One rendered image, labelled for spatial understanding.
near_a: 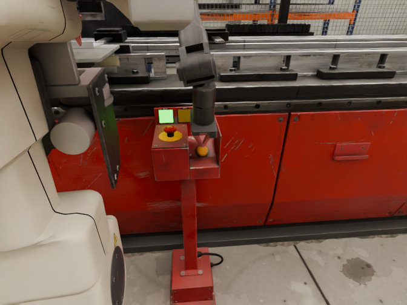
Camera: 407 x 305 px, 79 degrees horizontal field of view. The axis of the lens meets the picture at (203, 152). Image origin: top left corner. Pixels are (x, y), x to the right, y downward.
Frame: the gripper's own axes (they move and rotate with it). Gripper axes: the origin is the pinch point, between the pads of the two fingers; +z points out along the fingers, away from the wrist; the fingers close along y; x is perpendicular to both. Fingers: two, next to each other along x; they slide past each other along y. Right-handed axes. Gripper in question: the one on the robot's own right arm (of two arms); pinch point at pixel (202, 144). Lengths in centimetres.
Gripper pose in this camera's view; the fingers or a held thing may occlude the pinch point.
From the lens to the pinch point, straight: 73.2
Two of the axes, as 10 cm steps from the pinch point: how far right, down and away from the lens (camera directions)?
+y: -0.8, -7.1, 7.0
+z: -0.3, 7.0, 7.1
